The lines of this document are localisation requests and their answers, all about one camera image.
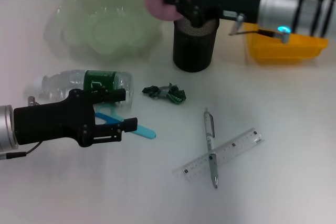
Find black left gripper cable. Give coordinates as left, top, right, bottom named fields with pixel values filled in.
left=0, top=142, right=43, bottom=160

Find black mesh pen holder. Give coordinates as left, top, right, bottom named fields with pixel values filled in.
left=172, top=15, right=220, bottom=73

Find yellow plastic bin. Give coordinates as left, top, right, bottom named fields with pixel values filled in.
left=241, top=0, right=329, bottom=65

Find clear plastic ruler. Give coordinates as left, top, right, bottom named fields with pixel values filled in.
left=172, top=127, right=265, bottom=184

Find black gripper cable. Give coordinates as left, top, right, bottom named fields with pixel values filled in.
left=229, top=13, right=292, bottom=44
left=0, top=142, right=43, bottom=160

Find blue scissors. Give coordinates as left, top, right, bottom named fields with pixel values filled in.
left=94, top=105, right=157, bottom=140

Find clear water bottle green label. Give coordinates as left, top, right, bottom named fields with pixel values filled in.
left=34, top=69, right=134, bottom=108

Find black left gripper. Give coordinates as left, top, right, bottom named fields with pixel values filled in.
left=13, top=88, right=138, bottom=148

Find green plastic wrapper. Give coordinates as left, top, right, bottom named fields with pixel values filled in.
left=142, top=82, right=187, bottom=105

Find grey ballpoint pen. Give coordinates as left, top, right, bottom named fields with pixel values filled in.
left=204, top=107, right=219, bottom=189

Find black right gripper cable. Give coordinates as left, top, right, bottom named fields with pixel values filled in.
left=229, top=13, right=292, bottom=44

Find green glass fruit plate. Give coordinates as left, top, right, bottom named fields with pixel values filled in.
left=57, top=0, right=162, bottom=59

